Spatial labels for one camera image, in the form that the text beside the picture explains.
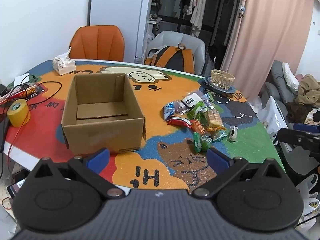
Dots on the purple roll cake packet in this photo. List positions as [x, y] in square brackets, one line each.
[180, 107]

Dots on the orange and black backpack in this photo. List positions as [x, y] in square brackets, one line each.
[175, 60]

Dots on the brown coat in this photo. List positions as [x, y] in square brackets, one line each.
[310, 87]

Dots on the white plastic bag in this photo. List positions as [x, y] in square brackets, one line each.
[307, 192]
[272, 117]

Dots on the yellow tape roll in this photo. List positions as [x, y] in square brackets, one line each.
[21, 118]

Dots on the dark grey seat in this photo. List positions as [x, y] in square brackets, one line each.
[297, 160]

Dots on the white cushion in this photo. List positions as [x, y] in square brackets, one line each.
[291, 80]

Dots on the woven bamboo basket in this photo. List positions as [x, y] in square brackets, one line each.
[221, 80]

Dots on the blue cookie packet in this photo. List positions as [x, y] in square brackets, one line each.
[170, 111]

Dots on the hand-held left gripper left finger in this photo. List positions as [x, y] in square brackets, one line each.
[98, 156]

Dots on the grey sofa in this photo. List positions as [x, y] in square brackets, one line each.
[277, 80]

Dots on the blue plate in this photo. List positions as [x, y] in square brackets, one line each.
[226, 91]

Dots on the yellow cracker packet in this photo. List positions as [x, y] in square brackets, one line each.
[213, 120]

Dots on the black smartphone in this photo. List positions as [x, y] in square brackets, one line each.
[15, 188]

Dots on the orange chair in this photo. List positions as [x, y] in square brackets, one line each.
[97, 42]

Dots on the curtain tieback charm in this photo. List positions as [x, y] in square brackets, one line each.
[242, 9]

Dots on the lime green snack packet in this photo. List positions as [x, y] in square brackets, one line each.
[196, 111]

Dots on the green purple snack packet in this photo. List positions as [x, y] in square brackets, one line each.
[209, 97]

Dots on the long green snack packet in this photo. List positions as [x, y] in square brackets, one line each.
[198, 142]

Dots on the white fridge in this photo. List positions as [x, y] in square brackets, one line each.
[117, 5]

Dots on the green clear snack packet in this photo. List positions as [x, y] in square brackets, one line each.
[219, 135]

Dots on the grey chair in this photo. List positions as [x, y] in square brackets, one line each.
[190, 42]

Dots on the pink curtain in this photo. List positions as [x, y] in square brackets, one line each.
[270, 30]

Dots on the black spice rack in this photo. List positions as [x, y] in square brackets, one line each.
[156, 2]

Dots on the white paper sheet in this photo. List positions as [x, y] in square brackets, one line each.
[21, 78]

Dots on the red snack packet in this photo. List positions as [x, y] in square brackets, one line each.
[178, 122]

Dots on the tissue pack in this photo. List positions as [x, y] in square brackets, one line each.
[63, 65]

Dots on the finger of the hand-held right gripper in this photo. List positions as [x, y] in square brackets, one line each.
[295, 137]
[306, 127]

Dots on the orange snack packet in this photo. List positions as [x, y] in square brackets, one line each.
[198, 126]

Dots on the red orange snack bag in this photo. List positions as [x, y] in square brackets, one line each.
[27, 90]

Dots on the white black snack packet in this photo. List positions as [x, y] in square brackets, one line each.
[191, 101]

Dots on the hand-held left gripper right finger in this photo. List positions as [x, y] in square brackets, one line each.
[217, 160]

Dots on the brown cardboard box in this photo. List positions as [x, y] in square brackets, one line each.
[105, 132]

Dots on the floral hanging garment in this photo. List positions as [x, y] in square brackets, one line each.
[190, 2]

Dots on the black power adapter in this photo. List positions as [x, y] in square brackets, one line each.
[3, 90]

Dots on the white hanging garment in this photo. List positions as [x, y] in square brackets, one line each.
[200, 10]

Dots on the small black white packet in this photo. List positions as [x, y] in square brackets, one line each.
[233, 133]

